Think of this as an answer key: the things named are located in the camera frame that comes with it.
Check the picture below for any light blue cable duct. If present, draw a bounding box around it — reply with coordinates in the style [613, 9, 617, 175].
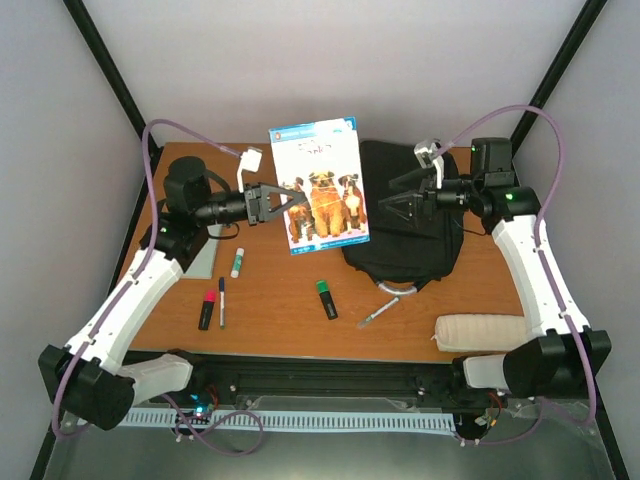
[120, 407, 456, 436]

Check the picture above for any pink highlighter marker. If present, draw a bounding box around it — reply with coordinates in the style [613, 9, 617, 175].
[198, 290, 216, 331]

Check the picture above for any green highlighter marker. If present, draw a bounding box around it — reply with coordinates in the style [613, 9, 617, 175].
[316, 280, 338, 320]

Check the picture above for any black student backpack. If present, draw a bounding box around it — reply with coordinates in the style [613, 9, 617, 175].
[342, 140, 464, 290]

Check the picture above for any left black frame post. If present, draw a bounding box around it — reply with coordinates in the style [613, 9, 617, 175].
[61, 0, 161, 151]

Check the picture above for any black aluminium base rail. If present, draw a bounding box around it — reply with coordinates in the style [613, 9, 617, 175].
[119, 349, 601, 416]

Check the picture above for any black frame post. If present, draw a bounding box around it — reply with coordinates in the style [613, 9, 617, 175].
[61, 0, 161, 151]
[510, 0, 608, 154]

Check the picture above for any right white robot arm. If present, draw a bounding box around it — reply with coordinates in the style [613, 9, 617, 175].
[379, 138, 611, 399]

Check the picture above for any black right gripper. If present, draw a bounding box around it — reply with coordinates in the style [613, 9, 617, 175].
[379, 168, 482, 226]

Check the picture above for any dog picture book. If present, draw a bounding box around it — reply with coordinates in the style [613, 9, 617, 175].
[269, 116, 370, 255]

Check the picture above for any white glue stick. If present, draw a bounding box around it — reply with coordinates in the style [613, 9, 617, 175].
[230, 247, 245, 278]

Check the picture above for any blue capped white pen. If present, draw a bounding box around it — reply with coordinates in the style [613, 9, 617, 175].
[218, 276, 226, 330]

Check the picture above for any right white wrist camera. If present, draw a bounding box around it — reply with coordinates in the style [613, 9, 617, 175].
[414, 140, 444, 189]

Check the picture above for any right black frame post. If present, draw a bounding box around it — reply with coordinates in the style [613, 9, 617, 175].
[510, 0, 608, 154]

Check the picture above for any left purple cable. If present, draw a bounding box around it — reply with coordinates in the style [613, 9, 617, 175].
[51, 118, 264, 456]

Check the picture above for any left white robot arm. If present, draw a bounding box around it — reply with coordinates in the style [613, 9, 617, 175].
[38, 156, 306, 438]

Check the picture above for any grey notebook with circle logo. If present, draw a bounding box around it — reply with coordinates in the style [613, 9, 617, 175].
[183, 225, 223, 280]

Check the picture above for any silver craft knife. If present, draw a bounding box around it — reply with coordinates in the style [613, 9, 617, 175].
[357, 296, 400, 329]

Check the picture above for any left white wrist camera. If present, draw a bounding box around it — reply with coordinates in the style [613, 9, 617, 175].
[236, 147, 262, 192]

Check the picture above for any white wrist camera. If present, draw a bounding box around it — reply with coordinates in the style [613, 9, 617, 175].
[236, 147, 262, 192]
[414, 140, 444, 189]

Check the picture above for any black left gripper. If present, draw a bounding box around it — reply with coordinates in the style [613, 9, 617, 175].
[198, 183, 304, 227]

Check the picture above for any beige pencil case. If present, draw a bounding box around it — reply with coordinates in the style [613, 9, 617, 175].
[432, 314, 529, 352]

